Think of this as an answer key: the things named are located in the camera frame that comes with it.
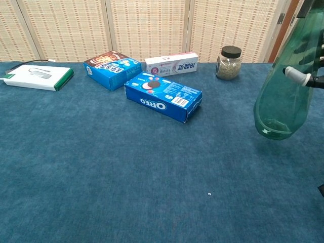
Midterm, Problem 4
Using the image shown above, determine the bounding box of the brown wooden post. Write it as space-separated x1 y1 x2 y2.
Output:
268 0 301 63

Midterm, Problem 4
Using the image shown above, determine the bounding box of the blue Oreo cookie box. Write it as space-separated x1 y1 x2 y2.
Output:
124 71 203 124

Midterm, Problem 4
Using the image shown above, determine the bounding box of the green transparent spray bottle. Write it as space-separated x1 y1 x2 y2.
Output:
253 0 324 141

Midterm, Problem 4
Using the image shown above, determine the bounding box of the woven bamboo screen panel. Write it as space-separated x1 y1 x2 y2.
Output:
16 0 113 63
0 0 41 62
186 0 292 63
105 0 191 63

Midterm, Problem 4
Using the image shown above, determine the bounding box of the glass jar with black lid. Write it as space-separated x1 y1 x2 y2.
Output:
215 46 242 80

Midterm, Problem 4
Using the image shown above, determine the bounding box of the white pink toothpaste box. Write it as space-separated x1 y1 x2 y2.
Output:
144 52 199 77

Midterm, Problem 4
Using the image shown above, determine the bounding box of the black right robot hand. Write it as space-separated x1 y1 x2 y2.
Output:
282 32 324 90

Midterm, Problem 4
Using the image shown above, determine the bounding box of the white box with green edge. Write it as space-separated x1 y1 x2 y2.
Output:
3 64 75 92

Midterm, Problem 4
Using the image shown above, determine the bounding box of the blue tablecloth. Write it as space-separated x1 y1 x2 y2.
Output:
0 60 324 243

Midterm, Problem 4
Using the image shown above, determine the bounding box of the blue and brown snack box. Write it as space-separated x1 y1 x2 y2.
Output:
83 50 142 92

